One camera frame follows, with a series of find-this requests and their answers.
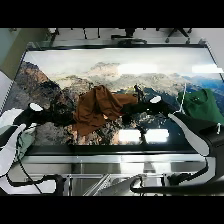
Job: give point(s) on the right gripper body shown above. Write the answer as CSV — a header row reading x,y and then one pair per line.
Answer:
x,y
130,114

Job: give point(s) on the brown T-shirt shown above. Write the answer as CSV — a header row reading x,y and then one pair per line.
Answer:
x,y
95,108

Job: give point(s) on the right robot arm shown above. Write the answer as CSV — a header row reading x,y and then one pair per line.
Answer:
x,y
191,131

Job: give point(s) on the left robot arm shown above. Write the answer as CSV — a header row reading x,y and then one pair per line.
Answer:
x,y
10,146

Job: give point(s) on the green T-shirt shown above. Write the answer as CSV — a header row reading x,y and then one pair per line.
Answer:
x,y
201,105

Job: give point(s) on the black office chair base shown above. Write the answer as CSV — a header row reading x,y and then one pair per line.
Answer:
x,y
128,36
178,32

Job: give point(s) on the pale green garment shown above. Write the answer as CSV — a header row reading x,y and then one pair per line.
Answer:
x,y
27,141

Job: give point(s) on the silver frame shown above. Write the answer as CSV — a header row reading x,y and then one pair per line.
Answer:
x,y
110,165

